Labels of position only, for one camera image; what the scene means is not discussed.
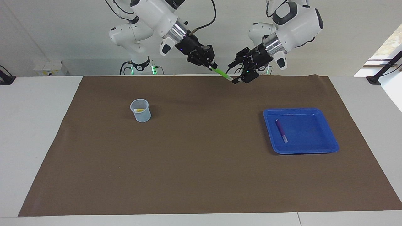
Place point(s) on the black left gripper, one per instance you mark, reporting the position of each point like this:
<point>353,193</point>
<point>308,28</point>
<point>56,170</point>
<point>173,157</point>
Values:
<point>259,58</point>

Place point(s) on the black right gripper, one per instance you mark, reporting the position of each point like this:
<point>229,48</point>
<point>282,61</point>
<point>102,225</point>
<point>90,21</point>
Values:
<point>194,50</point>

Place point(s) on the green highlighter pen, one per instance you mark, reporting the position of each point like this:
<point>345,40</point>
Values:
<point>221,73</point>

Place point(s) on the purple highlighter pen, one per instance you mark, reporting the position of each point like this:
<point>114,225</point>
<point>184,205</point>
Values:
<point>281,130</point>

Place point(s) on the yellow highlighter pen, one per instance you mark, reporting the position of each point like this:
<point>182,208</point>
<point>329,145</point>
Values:
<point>139,110</point>

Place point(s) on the translucent plastic cup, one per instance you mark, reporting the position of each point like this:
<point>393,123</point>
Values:
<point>141,116</point>

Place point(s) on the blue plastic tray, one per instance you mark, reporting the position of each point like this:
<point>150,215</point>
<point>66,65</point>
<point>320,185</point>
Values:
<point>314,138</point>

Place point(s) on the brown table mat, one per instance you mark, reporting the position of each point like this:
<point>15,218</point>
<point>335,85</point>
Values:
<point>201,172</point>

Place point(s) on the black angled stand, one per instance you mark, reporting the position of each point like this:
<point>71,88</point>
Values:
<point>384,67</point>

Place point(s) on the bright window with frame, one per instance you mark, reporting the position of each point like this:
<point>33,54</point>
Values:
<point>389,44</point>

